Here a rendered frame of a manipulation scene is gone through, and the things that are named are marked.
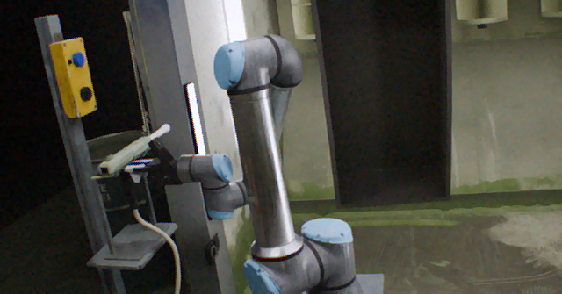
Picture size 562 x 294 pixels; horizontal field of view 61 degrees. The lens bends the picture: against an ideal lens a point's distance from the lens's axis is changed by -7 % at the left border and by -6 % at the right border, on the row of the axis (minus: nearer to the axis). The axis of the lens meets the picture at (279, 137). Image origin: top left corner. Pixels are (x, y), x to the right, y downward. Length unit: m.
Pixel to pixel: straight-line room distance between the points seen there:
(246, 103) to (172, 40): 0.91
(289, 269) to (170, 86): 1.06
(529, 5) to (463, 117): 0.93
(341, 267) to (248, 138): 0.49
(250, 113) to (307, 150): 2.40
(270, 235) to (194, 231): 1.03
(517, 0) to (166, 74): 2.61
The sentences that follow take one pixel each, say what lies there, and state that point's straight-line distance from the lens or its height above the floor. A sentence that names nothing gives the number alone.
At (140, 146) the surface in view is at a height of 1.13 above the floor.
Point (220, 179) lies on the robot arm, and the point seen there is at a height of 1.05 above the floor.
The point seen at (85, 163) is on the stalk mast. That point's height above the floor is 1.11.
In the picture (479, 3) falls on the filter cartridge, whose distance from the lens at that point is 3.45.
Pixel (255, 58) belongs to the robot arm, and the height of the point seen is 1.45.
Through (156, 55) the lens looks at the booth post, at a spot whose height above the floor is 1.41.
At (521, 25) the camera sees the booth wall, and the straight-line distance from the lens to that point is 3.91.
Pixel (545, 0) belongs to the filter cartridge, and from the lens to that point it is 3.64.
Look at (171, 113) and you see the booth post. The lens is 2.19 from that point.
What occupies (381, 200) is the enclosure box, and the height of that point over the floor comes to 0.47.
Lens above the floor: 1.60
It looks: 16 degrees down
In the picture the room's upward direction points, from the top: 8 degrees counter-clockwise
